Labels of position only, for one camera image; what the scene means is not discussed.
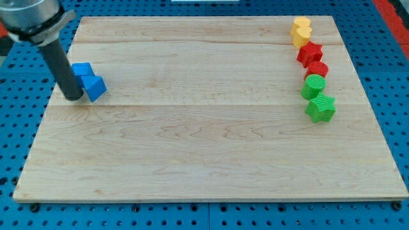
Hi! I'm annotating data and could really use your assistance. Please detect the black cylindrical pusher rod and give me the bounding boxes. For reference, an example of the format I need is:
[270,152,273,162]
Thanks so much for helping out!
[38,40,83,101]

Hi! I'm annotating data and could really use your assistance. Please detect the blue triangle block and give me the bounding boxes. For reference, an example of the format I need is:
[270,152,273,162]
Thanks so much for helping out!
[81,75,107,102]

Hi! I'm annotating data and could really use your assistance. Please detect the yellow hexagon block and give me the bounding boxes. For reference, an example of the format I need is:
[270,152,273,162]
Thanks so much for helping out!
[290,16,311,36]

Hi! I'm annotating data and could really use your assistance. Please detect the blue cube block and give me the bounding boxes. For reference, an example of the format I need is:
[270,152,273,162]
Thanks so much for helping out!
[72,63,95,88]

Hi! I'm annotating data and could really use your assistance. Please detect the wooden board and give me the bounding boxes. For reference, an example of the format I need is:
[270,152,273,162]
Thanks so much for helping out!
[13,16,408,203]

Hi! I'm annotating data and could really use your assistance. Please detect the yellow heart block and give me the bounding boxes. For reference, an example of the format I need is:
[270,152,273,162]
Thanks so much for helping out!
[292,27,313,49]

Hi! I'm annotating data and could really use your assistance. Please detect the red star block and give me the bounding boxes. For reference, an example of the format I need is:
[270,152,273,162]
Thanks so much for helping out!
[297,42,323,68]

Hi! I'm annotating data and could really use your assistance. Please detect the green cylinder block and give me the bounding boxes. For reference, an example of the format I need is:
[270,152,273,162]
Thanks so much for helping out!
[301,74,327,100]

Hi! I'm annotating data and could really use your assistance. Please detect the red cylinder block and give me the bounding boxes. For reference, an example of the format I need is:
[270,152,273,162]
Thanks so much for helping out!
[304,61,329,80]

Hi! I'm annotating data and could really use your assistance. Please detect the green star block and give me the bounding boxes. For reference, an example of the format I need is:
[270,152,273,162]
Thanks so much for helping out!
[305,93,336,123]

